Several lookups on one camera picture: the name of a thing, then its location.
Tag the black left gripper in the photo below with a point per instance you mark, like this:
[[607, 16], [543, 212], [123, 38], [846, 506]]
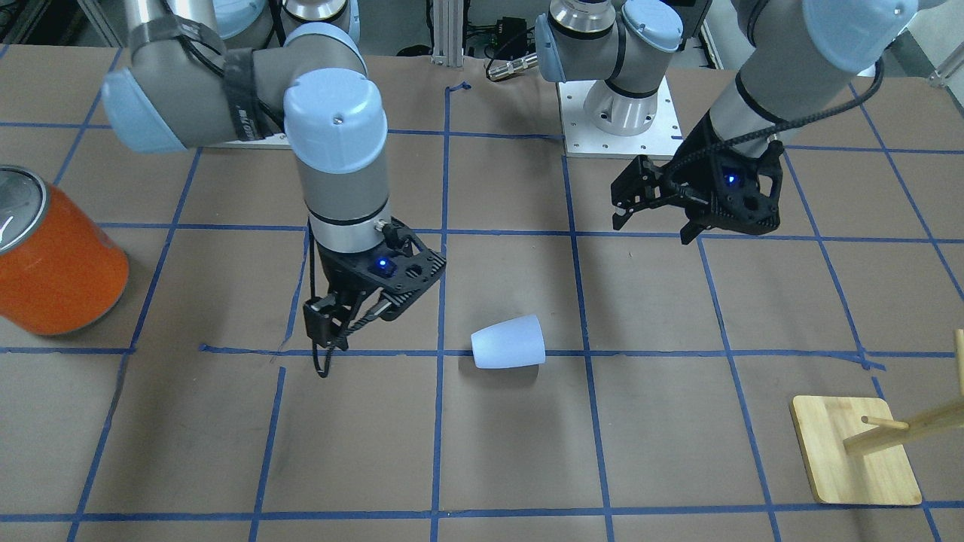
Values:
[[694, 170]]

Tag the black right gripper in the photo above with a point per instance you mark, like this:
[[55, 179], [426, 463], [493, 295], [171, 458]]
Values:
[[334, 275]]

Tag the light blue plastic cup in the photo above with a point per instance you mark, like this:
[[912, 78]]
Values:
[[514, 343]]

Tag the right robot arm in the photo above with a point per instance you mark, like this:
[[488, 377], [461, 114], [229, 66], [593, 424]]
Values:
[[185, 89]]

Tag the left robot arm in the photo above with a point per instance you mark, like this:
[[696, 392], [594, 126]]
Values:
[[811, 60]]

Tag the wooden cup rack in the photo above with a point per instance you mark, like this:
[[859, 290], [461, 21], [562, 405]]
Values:
[[853, 448]]

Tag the orange can with silver lid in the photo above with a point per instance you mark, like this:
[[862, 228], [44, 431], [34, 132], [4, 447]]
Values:
[[59, 271]]

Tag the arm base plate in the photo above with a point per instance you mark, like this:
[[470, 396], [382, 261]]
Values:
[[599, 123], [275, 142]]

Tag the aluminium frame post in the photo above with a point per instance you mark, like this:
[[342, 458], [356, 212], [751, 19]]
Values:
[[448, 30]]

